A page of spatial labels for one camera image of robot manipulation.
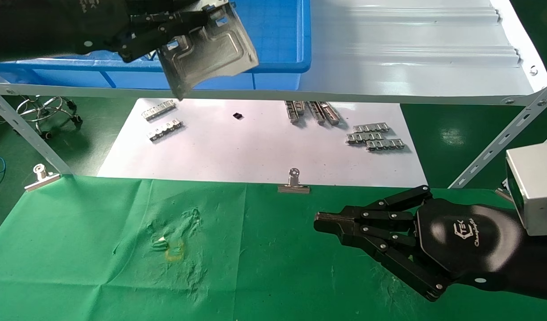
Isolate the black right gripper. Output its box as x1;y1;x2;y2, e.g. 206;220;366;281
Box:
313;185;525;303

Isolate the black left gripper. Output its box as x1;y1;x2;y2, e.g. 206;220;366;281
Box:
0;0;211;63

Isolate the stamped metal plate part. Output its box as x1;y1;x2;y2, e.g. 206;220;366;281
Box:
157;0;260;100

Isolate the metal link strip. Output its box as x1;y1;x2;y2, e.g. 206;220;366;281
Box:
366;139;406;152
346;132;384;145
352;123;390;134

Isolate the silver binder clip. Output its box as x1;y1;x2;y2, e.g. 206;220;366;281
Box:
278;168;311;194
24;164;61;192

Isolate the blue plastic bin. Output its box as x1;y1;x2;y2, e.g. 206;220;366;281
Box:
0;0;311;90

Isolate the green table cloth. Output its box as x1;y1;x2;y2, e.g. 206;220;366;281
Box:
0;174;547;321

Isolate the chrome stool base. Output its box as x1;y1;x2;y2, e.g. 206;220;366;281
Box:
16;95;83;140

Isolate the perforated white shelf brace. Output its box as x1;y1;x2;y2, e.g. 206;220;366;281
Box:
449;78;547;189
0;87;74;176

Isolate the white sheet on floor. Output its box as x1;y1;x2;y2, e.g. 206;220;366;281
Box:
97;98;429;188

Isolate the white metal shelf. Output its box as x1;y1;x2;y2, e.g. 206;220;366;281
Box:
0;0;547;107

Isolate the notched metal rail strip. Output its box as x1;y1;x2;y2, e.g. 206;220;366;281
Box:
141;100;176;121
148;119;184;142

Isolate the metal slide rail bundle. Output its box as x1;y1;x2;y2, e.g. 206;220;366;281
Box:
308;101;342;126
285;100;307;124

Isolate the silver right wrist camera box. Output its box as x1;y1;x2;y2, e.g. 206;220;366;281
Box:
505;143;547;237

